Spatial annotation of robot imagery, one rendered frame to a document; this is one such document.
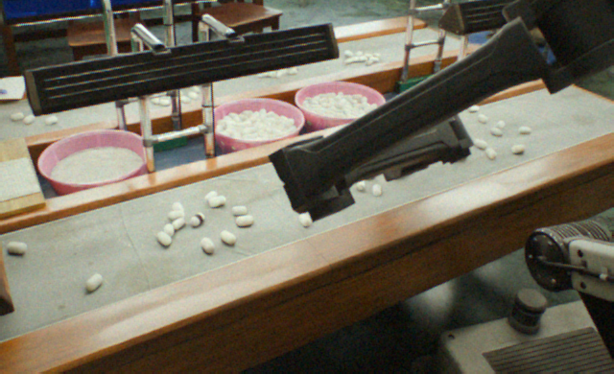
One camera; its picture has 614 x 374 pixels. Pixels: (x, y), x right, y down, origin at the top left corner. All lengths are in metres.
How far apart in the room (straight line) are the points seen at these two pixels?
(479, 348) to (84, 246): 0.87
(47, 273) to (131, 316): 0.23
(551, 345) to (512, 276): 0.94
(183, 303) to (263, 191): 0.41
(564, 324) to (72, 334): 1.08
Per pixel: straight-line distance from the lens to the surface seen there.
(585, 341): 1.51
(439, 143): 1.00
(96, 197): 1.31
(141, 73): 1.07
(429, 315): 2.13
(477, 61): 0.64
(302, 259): 1.09
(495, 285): 2.32
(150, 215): 1.27
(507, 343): 1.44
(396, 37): 2.40
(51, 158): 1.53
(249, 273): 1.06
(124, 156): 1.51
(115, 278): 1.12
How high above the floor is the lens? 1.47
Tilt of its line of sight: 29 degrees down
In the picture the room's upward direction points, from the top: 1 degrees clockwise
